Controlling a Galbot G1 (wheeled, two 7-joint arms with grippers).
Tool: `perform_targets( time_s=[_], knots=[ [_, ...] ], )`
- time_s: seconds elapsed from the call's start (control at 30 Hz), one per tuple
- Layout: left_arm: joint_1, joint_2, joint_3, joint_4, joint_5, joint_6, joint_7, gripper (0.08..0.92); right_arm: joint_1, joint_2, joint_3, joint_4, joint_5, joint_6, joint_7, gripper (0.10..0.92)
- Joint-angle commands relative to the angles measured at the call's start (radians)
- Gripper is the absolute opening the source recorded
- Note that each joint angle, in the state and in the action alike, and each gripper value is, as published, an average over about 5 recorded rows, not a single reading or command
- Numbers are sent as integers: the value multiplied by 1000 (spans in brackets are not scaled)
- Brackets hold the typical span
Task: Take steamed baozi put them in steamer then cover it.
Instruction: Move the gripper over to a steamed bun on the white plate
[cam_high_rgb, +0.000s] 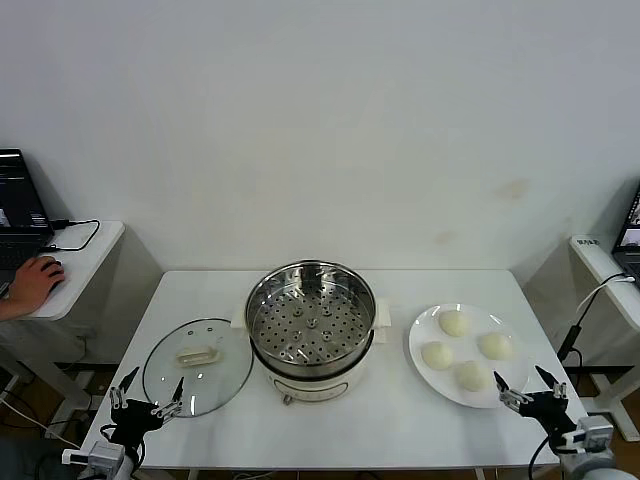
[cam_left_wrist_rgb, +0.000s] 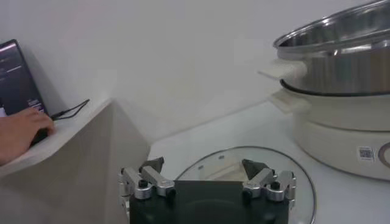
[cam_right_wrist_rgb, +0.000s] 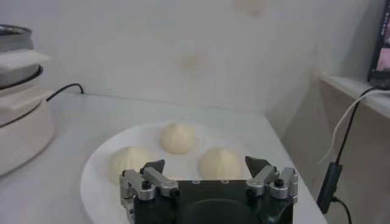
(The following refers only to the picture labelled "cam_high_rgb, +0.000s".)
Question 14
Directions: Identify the cream electric cooker base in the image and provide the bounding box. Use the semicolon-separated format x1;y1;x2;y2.
248;324;389;406

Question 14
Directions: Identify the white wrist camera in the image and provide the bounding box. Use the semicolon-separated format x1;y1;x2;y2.
559;417;614;454
62;442;126;471

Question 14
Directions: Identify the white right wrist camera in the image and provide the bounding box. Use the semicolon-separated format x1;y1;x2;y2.
559;417;614;454

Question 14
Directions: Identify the black laptop cable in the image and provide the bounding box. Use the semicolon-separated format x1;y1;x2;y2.
39;218;101;253

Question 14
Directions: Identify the black laptop with dark screen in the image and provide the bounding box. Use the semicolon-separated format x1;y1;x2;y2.
0;148;55;301

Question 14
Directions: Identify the glass lid with cream handle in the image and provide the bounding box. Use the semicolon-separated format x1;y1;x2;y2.
142;318;254;419

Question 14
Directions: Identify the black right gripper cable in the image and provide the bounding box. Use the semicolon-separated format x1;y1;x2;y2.
529;433;556;480

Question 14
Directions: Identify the white round plate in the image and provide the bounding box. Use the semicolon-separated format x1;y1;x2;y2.
408;303;530;410

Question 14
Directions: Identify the black cable with adapter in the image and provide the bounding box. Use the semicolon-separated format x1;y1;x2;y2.
556;284;629;396

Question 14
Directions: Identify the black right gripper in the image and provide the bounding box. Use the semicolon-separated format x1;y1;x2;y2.
493;365;576;436

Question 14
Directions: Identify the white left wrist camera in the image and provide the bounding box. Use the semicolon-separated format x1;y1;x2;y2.
62;442;126;471

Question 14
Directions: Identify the white floor cable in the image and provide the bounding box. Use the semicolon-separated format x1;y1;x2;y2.
0;397;81;449

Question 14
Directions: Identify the white steamed baozi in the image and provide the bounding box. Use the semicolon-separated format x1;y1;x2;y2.
438;309;471;339
453;360;492;392
420;341;455;371
478;332;514;361

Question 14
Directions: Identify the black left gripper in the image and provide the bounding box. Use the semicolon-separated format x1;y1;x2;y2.
109;367;186;449

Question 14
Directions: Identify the white side table with mouse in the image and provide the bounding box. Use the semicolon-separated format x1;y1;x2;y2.
0;219;126;426

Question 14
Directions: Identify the person's bare hand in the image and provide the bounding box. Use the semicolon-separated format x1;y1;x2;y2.
8;255;67;319

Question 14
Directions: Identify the black floor cable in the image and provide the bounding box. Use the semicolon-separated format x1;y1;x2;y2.
0;372;96;441

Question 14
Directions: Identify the grey laptop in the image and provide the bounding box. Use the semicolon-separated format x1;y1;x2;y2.
610;182;640;289

